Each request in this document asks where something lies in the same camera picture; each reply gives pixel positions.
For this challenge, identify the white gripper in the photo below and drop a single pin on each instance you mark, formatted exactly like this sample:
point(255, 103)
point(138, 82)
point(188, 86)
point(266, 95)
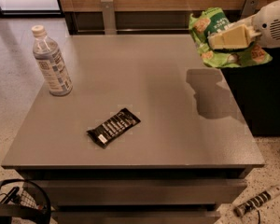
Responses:
point(270, 24)

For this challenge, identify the green rice chip bag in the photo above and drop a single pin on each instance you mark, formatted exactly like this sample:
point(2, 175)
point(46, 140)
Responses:
point(214, 20)

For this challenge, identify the black rxbar chocolate bar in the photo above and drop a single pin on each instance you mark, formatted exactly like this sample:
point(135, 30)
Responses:
point(113, 128)

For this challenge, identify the grey drawer cabinet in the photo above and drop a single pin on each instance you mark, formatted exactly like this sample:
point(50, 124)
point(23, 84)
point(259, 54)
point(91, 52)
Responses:
point(190, 153)

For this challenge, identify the white power strip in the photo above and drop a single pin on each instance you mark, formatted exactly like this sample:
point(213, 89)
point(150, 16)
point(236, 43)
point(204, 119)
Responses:
point(257, 201)

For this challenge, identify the clear plastic water bottle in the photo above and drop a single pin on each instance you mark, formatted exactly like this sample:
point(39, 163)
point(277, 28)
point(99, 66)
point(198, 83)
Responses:
point(50, 62)

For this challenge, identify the right metal bracket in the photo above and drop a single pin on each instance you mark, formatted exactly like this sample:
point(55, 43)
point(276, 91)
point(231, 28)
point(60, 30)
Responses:
point(248, 8)

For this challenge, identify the metal bracket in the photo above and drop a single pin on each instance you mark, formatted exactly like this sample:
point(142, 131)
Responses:
point(248, 8)
point(109, 18)

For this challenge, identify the left metal bracket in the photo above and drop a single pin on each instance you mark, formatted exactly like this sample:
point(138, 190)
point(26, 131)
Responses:
point(109, 18)

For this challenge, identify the black wire basket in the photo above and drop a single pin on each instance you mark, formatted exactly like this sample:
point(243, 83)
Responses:
point(23, 199)

